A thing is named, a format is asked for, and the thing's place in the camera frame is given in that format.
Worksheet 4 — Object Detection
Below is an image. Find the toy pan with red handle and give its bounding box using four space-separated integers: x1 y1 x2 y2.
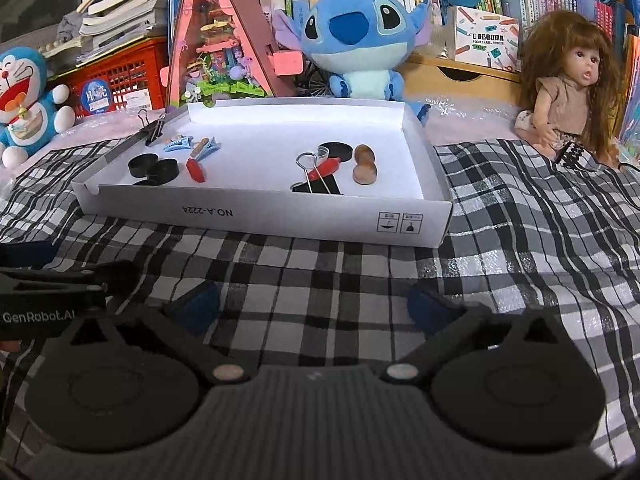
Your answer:
306 141 354 182

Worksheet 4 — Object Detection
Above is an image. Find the red plastic crate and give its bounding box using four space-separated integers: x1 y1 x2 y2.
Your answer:
47 37 171 118

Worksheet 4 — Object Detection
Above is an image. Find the pink fuzzy blanket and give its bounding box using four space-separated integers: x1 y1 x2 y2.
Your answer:
0 95 531 181

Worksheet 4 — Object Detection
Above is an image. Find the grey cloth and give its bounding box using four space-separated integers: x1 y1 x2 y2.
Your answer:
57 10 89 44

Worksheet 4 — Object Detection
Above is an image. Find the pile of flat books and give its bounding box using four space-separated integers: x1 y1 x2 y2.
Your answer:
75 0 171 53

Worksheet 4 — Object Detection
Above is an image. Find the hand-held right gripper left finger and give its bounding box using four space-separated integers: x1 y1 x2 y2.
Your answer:
65 280 253 386

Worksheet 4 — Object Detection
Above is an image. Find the wooden drawer box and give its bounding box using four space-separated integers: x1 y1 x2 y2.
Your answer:
400 52 526 102

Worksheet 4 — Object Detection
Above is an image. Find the white cardboard box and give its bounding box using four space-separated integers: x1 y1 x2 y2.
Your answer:
71 97 453 249

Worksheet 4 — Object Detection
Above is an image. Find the blue brown hair clip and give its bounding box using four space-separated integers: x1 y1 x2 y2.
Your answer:
192 136 222 162

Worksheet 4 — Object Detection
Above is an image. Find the blue alien plush toy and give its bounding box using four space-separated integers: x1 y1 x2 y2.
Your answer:
272 0 433 127

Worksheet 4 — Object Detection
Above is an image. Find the black wire bicycle ornament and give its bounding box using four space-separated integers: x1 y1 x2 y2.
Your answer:
300 60 334 99

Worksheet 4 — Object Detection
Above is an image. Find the small black binder clip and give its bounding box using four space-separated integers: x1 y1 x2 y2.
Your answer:
137 108 167 147

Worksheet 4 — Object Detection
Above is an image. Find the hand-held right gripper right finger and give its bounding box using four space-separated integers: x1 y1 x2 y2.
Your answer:
379 284 563 386

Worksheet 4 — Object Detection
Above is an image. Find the blue robot cat plush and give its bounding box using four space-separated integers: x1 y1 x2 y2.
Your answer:
0 46 76 169

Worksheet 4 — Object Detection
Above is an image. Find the large black binder clip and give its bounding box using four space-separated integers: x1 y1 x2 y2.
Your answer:
290 152 347 197

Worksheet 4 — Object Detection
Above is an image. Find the brown wooden knob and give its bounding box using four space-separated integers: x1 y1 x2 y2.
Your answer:
352 144 376 187

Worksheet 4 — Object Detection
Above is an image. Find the white label printer box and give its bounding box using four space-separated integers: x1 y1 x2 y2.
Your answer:
446 5 522 73

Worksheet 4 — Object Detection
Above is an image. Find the black white plaid blanket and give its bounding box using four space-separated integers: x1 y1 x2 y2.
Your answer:
0 137 640 466

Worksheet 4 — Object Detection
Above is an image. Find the brown haired doll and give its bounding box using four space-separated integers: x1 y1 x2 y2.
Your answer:
515 10 629 169

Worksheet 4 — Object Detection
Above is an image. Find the pink triangular block house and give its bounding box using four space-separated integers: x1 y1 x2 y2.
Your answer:
165 0 306 109

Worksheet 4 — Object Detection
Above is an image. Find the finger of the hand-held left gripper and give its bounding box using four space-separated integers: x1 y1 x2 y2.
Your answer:
0 259 142 295
0 241 57 270

